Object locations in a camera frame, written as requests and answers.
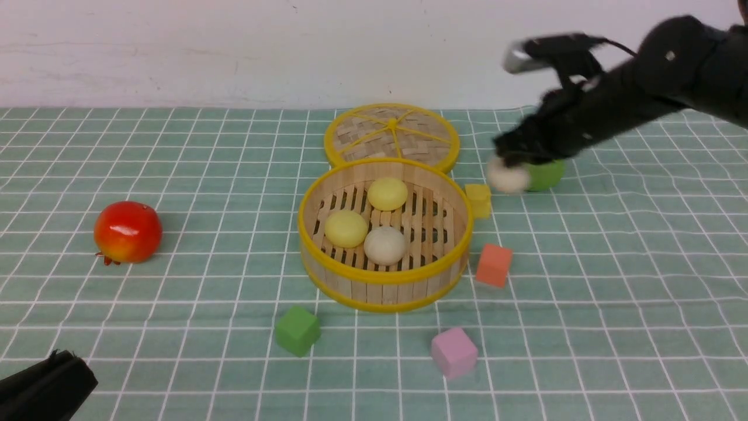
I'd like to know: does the beige bun front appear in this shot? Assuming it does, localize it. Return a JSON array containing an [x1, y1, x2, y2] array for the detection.
[[363, 226, 407, 266]]

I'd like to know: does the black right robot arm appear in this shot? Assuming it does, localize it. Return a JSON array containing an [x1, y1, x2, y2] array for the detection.
[[494, 15, 747, 168]]

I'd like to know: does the pink cube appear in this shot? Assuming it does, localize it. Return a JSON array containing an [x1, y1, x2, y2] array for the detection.
[[431, 327, 478, 380]]

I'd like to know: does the yellow bun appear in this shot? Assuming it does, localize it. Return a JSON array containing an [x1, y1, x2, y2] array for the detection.
[[325, 210, 369, 249], [367, 178, 409, 212]]

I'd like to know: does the orange cube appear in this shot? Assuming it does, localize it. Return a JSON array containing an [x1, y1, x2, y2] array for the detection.
[[475, 243, 514, 288]]

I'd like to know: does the woven bamboo steamer lid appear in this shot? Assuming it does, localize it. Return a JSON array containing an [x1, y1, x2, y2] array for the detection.
[[323, 103, 460, 173]]

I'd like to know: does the green apple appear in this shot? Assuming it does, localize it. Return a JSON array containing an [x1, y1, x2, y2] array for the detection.
[[526, 160, 566, 192]]

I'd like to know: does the green cube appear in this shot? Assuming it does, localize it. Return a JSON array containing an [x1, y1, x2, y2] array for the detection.
[[275, 306, 321, 357]]

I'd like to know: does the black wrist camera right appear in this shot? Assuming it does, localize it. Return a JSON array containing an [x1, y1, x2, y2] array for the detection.
[[503, 33, 606, 88]]

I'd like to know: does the yellow cube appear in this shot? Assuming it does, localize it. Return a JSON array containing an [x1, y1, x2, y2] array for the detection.
[[464, 184, 492, 219]]

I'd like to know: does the beige bun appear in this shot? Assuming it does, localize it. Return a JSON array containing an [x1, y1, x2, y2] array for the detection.
[[484, 156, 531, 194], [363, 226, 407, 266]]

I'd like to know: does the bamboo steamer tray yellow rim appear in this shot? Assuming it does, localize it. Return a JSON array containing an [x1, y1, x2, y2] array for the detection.
[[297, 158, 475, 313]]

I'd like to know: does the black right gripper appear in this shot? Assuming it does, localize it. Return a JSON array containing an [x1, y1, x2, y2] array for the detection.
[[493, 64, 685, 168]]

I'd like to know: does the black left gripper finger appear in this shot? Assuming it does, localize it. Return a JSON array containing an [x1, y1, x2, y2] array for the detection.
[[1, 350, 99, 420]]

